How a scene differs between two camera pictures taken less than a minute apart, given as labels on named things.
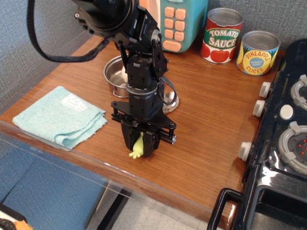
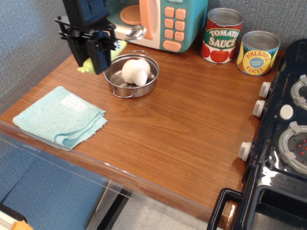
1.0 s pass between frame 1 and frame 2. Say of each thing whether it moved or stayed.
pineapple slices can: stayed
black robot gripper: moved
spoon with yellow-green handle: moved
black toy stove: stayed
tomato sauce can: stayed
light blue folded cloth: stayed
